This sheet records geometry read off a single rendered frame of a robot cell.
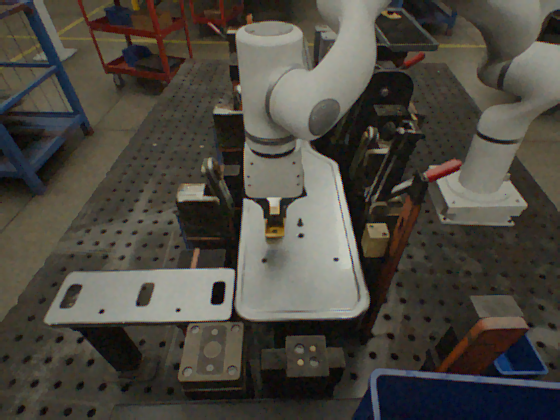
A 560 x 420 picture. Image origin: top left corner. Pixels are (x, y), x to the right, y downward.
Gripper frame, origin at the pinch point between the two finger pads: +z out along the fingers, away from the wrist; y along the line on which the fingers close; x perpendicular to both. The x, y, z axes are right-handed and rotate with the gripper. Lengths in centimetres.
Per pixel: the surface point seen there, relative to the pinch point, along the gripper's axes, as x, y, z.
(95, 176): -147, 130, 103
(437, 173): 0.8, -28.0, -9.3
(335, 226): 0.7, -12.0, 3.6
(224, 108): -40.3, 13.6, -1.0
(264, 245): 5.3, 2.0, 3.5
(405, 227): 11.5, -19.9, -7.4
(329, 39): -76, -19, -7
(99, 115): -236, 159, 102
